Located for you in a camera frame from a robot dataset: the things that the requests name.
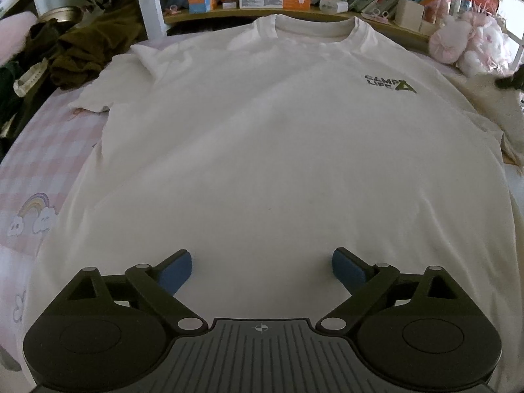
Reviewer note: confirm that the pink fluffy cushion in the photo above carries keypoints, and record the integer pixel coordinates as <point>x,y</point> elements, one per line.
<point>14,35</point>

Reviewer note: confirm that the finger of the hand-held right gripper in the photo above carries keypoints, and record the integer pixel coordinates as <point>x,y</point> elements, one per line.
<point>509,82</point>

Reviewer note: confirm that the white t-shirt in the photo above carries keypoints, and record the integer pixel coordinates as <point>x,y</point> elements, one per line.
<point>266,151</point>

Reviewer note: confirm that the beige pen holder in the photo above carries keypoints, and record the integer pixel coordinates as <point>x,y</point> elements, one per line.
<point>409,14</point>

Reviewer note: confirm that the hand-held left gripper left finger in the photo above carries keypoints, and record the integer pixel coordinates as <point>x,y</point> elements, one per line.
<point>176,273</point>

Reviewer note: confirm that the brown cloth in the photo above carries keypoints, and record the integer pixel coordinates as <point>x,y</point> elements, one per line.
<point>90,53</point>

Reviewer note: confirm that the small white case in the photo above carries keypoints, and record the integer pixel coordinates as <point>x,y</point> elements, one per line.
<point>333,6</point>

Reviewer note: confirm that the white pink plush bunny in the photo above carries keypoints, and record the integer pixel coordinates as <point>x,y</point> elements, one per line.
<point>470,41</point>

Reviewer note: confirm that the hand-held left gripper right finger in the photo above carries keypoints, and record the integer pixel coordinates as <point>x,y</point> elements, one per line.
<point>348,269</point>

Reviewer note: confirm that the dark bag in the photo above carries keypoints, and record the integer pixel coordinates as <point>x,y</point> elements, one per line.
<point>16,118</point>

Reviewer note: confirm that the white wooden bookshelf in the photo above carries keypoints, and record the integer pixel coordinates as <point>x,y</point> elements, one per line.
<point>147,0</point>

